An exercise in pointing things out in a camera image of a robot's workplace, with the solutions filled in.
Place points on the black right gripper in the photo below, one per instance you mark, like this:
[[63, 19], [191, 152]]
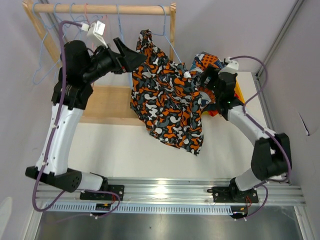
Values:
[[211, 71]]

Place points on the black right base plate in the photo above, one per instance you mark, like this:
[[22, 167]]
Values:
[[226, 194]]

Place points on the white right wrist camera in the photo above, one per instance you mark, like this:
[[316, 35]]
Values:
[[230, 66]]

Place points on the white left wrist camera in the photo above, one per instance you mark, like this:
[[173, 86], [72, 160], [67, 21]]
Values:
[[95, 33]]

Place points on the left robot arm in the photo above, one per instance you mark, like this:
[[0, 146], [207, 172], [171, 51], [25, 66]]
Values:
[[69, 100]]

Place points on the yellow plastic tray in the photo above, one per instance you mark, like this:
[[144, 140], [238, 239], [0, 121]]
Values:
[[240, 92]]

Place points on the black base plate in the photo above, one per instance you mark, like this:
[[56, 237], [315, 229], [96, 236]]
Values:
[[113, 188], [226, 194]]

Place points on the wooden clothes rack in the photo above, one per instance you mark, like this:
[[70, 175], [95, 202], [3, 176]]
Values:
[[108, 104]]

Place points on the blue orange patterned shorts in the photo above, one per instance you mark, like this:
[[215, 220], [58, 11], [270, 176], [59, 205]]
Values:
[[198, 66]]

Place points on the aluminium mounting rail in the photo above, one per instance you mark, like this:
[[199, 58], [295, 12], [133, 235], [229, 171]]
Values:
[[169, 196]]

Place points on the blue hanger of camo shorts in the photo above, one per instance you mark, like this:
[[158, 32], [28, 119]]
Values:
[[164, 34]]

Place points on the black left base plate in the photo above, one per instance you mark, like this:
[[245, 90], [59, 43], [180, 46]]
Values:
[[113, 188]]

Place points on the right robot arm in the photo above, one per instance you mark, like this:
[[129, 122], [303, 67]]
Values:
[[271, 155]]

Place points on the blue hanger of patterned shorts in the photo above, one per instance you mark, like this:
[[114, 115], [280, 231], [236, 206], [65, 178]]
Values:
[[120, 24]]

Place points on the blue hanger of orange shorts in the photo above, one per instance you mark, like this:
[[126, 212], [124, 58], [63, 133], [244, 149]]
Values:
[[59, 20]]

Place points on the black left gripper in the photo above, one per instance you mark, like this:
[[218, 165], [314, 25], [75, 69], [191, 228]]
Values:
[[128, 60]]

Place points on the black orange camo shorts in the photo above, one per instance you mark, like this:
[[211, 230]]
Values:
[[166, 99]]

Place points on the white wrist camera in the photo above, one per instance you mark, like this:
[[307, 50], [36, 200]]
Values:
[[230, 66], [95, 33]]

